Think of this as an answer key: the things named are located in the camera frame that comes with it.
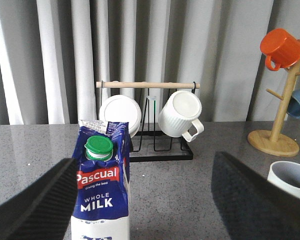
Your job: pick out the blue enamel mug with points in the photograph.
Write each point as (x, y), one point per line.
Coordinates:
(293, 109)

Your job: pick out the blue white milk carton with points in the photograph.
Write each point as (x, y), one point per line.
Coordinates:
(102, 152)

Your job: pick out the black metal mug rack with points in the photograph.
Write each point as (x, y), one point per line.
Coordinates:
(151, 144)

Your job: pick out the white HOME mug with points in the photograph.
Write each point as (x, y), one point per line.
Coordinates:
(286, 176)

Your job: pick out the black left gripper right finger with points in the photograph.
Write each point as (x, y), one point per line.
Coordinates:
(251, 207)

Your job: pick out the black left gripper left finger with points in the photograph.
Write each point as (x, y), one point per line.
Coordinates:
(43, 210)

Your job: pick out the wooden mug tree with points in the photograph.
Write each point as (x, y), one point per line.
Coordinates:
(272, 141)

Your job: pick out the ribbed white hanging mug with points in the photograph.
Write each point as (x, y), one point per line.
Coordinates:
(180, 116)

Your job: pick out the smooth white hanging mug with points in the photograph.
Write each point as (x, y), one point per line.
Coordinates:
(121, 108)

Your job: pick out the orange enamel mug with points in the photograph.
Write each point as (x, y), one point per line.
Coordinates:
(281, 49)

